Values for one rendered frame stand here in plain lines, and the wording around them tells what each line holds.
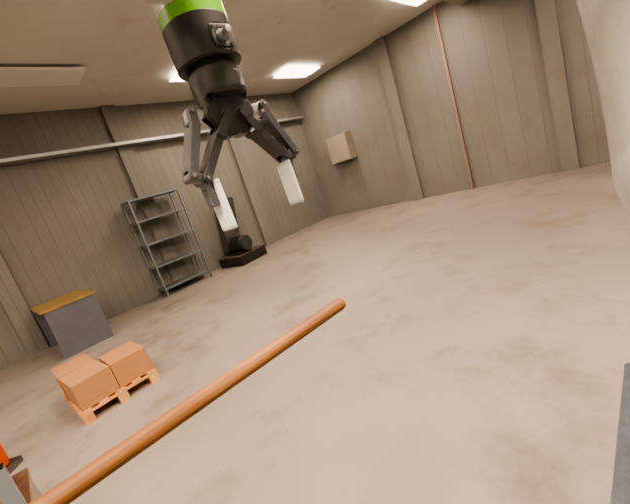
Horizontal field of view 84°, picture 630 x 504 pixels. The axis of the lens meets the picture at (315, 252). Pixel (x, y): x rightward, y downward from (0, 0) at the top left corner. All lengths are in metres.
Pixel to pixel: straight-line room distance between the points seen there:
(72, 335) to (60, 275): 1.90
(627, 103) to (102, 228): 8.46
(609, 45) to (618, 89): 0.04
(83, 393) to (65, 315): 2.90
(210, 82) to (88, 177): 8.23
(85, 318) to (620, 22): 6.76
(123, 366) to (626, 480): 3.92
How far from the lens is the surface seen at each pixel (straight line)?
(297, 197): 0.57
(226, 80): 0.53
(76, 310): 6.78
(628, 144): 0.43
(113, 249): 8.57
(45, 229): 8.40
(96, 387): 4.04
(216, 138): 0.51
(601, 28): 0.44
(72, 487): 0.64
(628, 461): 0.40
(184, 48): 0.54
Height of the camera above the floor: 1.48
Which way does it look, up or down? 12 degrees down
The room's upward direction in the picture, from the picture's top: 18 degrees counter-clockwise
